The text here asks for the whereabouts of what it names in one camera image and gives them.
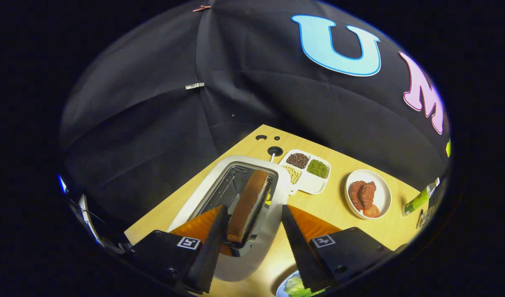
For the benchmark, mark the toasted bread slice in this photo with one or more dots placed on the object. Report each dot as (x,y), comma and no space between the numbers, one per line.
(246,206)

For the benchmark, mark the white round plate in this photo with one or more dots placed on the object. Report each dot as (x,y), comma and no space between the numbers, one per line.
(382,194)

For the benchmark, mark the blue round plate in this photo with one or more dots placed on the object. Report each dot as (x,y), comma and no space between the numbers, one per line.
(279,289)

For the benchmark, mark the green lettuce leaf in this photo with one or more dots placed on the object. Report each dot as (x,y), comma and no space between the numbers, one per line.
(296,287)

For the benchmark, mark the pile of yellow beans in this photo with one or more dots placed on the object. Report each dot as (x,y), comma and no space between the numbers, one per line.
(292,174)

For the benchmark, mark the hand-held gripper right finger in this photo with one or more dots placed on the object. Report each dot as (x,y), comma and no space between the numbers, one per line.
(300,247)

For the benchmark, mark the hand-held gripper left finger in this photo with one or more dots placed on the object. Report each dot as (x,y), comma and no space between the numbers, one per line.
(213,251)

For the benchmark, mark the orange tomato slice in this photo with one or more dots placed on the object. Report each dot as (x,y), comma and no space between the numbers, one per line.
(372,211)

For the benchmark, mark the white divided dish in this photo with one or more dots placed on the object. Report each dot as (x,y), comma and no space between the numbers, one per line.
(312,185)

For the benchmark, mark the white toaster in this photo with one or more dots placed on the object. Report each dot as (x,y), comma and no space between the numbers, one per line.
(252,264)

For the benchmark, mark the pile of green beans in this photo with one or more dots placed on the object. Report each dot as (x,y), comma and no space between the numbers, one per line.
(317,168)

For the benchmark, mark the black backdrop cloth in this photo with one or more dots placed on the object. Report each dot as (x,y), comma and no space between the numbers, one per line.
(153,123)

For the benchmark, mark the brown meat slices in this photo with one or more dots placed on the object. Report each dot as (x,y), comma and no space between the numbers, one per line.
(362,194)

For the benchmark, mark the white cloth clip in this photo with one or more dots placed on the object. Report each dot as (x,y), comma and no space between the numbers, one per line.
(194,86)

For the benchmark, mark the pile of brown beans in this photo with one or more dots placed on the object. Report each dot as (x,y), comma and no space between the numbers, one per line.
(298,160)

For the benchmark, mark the green label water bottle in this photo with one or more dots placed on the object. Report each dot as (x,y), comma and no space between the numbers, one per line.
(417,201)

